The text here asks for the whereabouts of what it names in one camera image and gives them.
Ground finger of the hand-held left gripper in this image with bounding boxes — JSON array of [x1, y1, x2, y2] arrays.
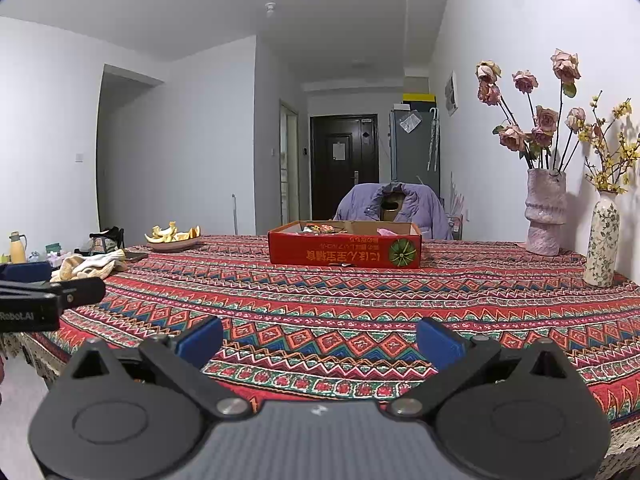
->
[[0, 262, 52, 283], [0, 277, 106, 308]]

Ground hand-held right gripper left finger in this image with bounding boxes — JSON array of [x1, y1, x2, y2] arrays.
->
[[57, 316, 251, 420]]

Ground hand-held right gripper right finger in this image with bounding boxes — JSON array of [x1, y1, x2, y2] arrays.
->
[[387, 317, 585, 420]]

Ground red cardboard box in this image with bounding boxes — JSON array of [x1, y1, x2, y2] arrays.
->
[[267, 219, 424, 270]]

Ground cream knit glove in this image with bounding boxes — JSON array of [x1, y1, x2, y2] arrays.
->
[[49, 254, 114, 282]]

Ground yellow thermos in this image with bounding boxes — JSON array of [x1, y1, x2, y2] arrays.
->
[[8, 231, 27, 265]]

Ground cluttered side table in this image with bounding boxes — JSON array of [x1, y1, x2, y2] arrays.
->
[[0, 242, 94, 266]]

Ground black bag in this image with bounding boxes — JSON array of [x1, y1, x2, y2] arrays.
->
[[89, 226, 125, 251]]

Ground brown plate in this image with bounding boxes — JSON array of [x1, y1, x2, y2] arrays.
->
[[147, 237, 201, 253]]

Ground orange peel pieces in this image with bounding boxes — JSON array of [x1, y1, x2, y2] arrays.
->
[[144, 220, 201, 245]]

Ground patterned red tablecloth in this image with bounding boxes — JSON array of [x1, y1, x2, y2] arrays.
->
[[0, 234, 640, 461]]

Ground brown chair back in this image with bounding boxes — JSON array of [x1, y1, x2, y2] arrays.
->
[[381, 194, 405, 222]]

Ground dried purple flower bunch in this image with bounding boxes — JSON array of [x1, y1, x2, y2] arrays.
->
[[447, 172, 469, 221]]

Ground purple jacket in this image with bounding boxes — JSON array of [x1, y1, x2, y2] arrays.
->
[[332, 182, 454, 241]]

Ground pink ceramic vase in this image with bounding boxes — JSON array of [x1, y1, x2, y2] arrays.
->
[[524, 168, 568, 257]]

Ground grey refrigerator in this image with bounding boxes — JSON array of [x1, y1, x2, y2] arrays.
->
[[389, 107, 442, 196]]

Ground dark entrance door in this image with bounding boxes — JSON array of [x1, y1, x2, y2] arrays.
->
[[309, 113, 380, 224]]

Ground floral white vase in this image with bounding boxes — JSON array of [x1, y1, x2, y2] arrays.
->
[[582, 190, 621, 289]]

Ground interior glass door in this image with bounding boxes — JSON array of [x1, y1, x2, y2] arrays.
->
[[278, 101, 300, 224]]

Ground white umbrella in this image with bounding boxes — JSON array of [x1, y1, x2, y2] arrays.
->
[[426, 107, 442, 171]]

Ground dried pink roses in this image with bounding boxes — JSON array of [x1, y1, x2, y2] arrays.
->
[[474, 48, 587, 171]]

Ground yellow flower branches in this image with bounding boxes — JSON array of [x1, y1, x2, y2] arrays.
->
[[577, 92, 640, 195]]

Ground wall picture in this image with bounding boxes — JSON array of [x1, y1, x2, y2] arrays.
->
[[444, 70, 460, 117]]

